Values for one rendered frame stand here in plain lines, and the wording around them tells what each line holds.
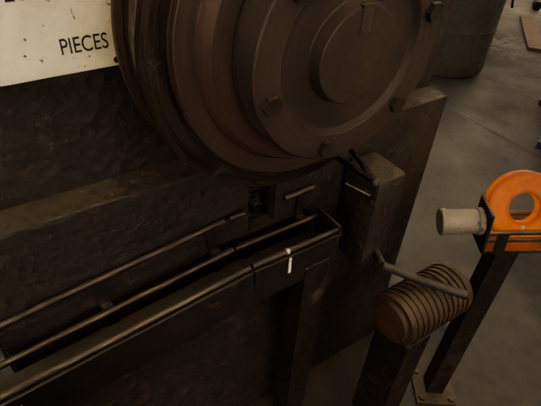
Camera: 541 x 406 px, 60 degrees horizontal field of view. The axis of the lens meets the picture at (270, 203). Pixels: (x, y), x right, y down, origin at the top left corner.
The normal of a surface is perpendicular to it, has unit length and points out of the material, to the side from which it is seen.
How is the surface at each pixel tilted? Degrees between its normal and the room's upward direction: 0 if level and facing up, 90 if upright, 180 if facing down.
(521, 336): 0
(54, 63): 90
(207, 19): 76
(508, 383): 0
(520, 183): 62
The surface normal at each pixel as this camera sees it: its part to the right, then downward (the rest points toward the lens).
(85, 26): 0.54, 0.55
